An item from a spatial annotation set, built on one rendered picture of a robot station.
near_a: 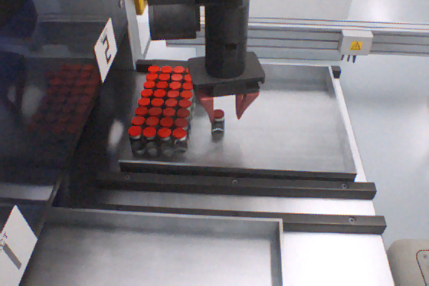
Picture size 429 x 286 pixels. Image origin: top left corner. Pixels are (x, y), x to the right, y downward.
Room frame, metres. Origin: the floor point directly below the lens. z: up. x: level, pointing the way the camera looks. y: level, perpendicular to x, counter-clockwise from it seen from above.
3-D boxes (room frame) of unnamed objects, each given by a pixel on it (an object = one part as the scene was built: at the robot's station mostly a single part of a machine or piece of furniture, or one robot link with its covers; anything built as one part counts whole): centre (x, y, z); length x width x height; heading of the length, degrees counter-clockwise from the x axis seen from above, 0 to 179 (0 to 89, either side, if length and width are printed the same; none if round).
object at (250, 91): (0.45, -0.02, 0.96); 0.07 x 0.07 x 0.09; 11
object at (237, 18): (0.45, -0.01, 1.10); 0.07 x 0.06 x 0.07; 95
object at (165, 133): (0.49, 0.07, 0.90); 0.18 x 0.02 x 0.05; 176
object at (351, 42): (1.34, -0.56, 0.50); 0.12 x 0.05 x 0.09; 87
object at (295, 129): (0.48, -0.04, 0.90); 0.34 x 0.26 x 0.04; 86
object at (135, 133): (0.49, 0.12, 0.90); 0.18 x 0.02 x 0.05; 176
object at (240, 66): (0.45, -0.01, 1.03); 0.10 x 0.07 x 0.07; 101
